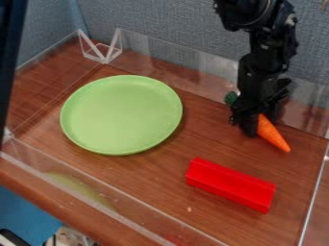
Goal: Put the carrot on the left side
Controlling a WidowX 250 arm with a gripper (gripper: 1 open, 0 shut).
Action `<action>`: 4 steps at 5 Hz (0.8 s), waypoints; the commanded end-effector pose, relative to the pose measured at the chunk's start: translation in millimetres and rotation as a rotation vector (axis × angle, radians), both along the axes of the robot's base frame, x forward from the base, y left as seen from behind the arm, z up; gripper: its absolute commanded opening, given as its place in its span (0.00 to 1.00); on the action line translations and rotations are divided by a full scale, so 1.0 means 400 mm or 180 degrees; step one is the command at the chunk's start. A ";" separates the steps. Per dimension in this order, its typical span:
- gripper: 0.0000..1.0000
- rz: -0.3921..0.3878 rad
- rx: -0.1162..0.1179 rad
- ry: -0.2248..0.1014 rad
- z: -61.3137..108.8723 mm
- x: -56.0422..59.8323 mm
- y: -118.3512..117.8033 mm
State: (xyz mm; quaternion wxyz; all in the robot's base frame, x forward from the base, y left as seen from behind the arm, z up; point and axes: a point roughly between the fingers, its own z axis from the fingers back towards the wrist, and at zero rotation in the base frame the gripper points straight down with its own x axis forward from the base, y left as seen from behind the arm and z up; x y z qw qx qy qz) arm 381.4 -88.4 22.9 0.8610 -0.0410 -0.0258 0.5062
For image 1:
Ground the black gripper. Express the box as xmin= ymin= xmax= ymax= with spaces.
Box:
xmin=231 ymin=55 xmax=291 ymax=137

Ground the orange toy carrot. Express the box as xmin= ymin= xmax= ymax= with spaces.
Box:
xmin=223 ymin=90 xmax=291 ymax=154

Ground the red rectangular block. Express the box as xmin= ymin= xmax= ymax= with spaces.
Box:
xmin=184 ymin=158 xmax=277 ymax=213

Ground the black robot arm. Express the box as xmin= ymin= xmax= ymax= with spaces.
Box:
xmin=214 ymin=0 xmax=298 ymax=137

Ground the green round plate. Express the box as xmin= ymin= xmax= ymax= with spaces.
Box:
xmin=60 ymin=75 xmax=182 ymax=156

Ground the clear acrylic enclosure wall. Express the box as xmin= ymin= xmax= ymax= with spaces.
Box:
xmin=0 ymin=30 xmax=329 ymax=246

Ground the clear acrylic corner bracket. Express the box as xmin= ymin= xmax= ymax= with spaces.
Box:
xmin=77 ymin=29 xmax=123 ymax=64

